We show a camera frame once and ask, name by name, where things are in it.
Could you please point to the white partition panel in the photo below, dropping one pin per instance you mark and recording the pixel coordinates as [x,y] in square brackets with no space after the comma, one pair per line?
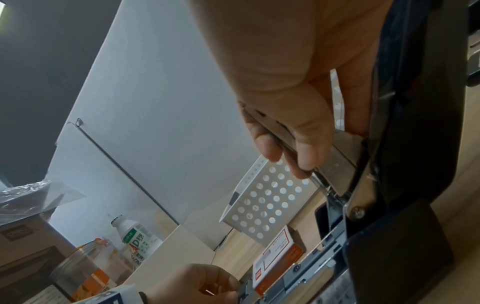
[157,104]

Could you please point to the white perforated metal organizer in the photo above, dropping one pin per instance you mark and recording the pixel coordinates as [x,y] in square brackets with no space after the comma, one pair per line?
[262,204]

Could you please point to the white bottle green label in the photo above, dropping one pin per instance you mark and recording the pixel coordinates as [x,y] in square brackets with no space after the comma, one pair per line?
[137,237]

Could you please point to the red and white box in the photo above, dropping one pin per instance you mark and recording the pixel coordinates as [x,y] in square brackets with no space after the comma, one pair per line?
[275,258]

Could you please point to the person's right hand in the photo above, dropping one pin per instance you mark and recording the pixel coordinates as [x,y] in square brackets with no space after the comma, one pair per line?
[285,59]

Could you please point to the clear plastic bag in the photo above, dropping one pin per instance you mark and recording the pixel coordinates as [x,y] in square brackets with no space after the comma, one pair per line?
[33,196]

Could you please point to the clear jar orange label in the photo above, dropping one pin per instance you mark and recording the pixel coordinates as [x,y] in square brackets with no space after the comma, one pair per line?
[80,273]

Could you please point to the black heavy duty stapler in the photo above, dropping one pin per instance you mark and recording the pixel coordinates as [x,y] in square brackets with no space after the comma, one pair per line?
[412,148]

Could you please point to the brown cardboard box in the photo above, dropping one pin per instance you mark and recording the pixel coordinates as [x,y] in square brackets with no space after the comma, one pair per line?
[26,252]

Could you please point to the person's left hand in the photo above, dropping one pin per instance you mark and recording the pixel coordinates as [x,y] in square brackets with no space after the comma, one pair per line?
[180,285]

